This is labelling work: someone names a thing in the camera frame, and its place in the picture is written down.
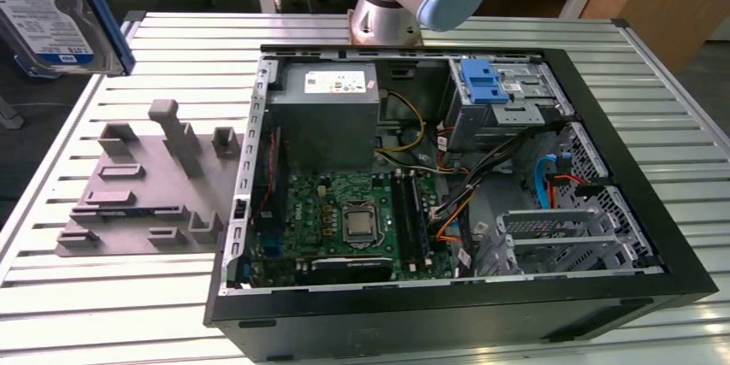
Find blue data wire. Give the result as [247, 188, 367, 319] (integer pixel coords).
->
[534, 151, 574, 213]

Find hard disk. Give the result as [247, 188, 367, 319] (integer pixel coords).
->
[0, 0, 138, 79]

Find metal disk bay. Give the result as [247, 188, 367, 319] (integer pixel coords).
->
[476, 208, 657, 277]

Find grey power supply unit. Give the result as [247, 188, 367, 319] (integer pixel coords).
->
[267, 61, 382, 174]

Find green motherboard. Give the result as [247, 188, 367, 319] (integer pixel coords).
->
[250, 170, 460, 285]

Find silver CPU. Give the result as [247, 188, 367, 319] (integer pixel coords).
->
[346, 210, 375, 236]

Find black RAM slot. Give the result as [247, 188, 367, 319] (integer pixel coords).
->
[395, 170, 412, 270]

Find green RAM stick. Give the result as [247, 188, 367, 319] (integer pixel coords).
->
[411, 172, 432, 266]

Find CPU socket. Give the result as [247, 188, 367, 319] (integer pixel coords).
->
[340, 200, 383, 250]

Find black graphics card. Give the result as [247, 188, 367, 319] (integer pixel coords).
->
[295, 255, 396, 286]

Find metal drive cage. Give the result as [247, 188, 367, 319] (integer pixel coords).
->
[446, 56, 577, 153]

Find blue plastic drive latch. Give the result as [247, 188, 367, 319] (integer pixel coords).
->
[459, 58, 514, 105]

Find black PC case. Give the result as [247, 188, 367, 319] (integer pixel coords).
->
[203, 43, 719, 362]

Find grey parts rack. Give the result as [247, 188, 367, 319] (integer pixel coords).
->
[53, 98, 247, 258]

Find grey metal stand foot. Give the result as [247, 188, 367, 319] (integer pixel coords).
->
[0, 93, 25, 131]

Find wooden cabinet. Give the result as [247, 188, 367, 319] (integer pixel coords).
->
[581, 0, 730, 78]

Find yellow and black wires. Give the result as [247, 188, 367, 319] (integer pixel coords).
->
[374, 90, 428, 155]

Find orange wire bundle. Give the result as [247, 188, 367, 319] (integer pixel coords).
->
[435, 209, 464, 247]

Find black cable bundle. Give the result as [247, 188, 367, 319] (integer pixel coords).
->
[430, 120, 575, 223]

